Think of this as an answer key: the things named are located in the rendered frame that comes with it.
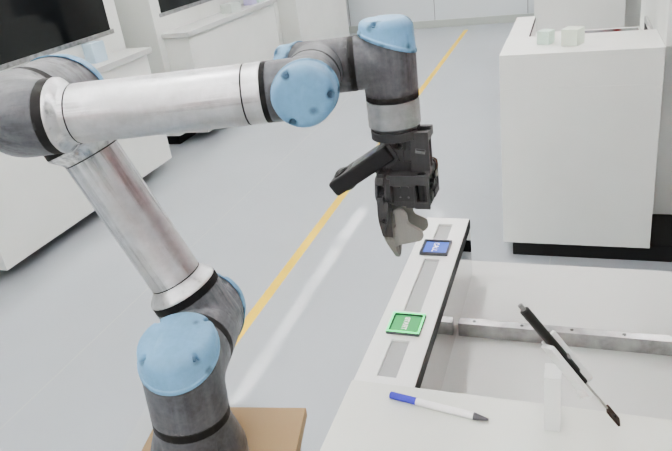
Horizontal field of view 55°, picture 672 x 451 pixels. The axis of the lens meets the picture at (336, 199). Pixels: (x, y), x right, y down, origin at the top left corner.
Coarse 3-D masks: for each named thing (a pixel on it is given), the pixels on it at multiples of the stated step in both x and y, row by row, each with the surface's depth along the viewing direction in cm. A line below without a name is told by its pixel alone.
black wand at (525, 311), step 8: (520, 304) 77; (520, 312) 78; (528, 312) 77; (528, 320) 77; (536, 320) 77; (536, 328) 77; (544, 328) 77; (544, 336) 77; (552, 336) 78; (552, 344) 78; (560, 352) 78; (568, 360) 78; (576, 368) 78; (592, 392) 79; (600, 400) 79; (608, 408) 80; (616, 416) 80; (616, 424) 79
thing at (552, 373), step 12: (552, 348) 76; (564, 348) 79; (552, 360) 79; (564, 360) 77; (576, 360) 80; (552, 372) 80; (564, 372) 78; (588, 372) 80; (552, 384) 79; (576, 384) 78; (552, 396) 80; (588, 396) 78; (552, 408) 80; (552, 420) 81
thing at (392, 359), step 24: (456, 240) 131; (408, 264) 125; (432, 264) 125; (408, 288) 117; (432, 288) 116; (384, 312) 111; (408, 312) 111; (432, 312) 110; (384, 336) 105; (408, 336) 104; (384, 360) 100; (408, 360) 99; (408, 384) 94
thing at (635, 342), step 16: (464, 320) 125; (480, 320) 124; (480, 336) 124; (496, 336) 123; (512, 336) 122; (528, 336) 120; (560, 336) 118; (576, 336) 117; (592, 336) 116; (608, 336) 115; (624, 336) 115; (640, 336) 114; (656, 336) 113; (640, 352) 114; (656, 352) 113
